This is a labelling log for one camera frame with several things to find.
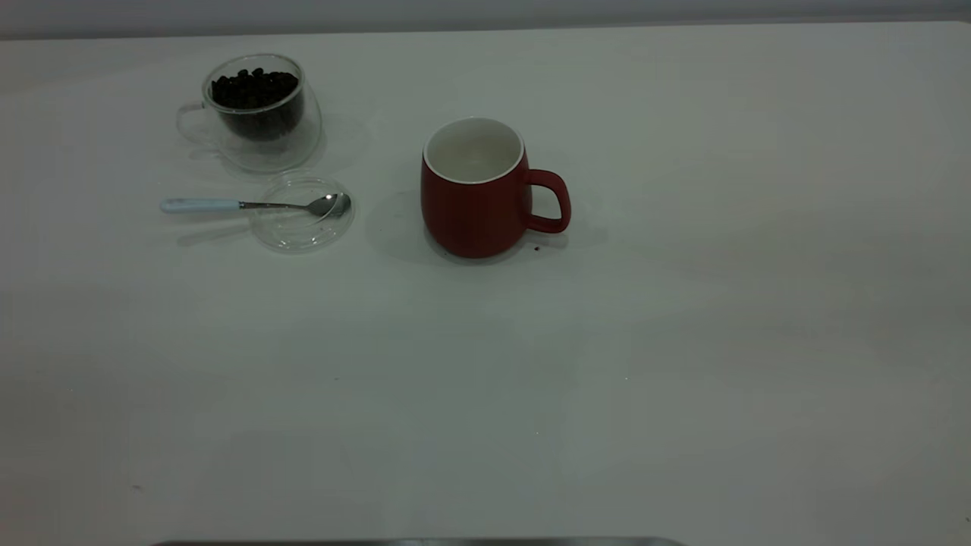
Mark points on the red ceramic mug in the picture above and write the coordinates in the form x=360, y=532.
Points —
x=470, y=220

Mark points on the double-walled glass cup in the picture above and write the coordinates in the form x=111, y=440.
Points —
x=296, y=144

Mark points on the dark coffee bean pile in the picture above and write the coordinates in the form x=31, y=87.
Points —
x=254, y=95

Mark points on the clear round glass lid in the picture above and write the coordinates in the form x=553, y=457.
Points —
x=296, y=235

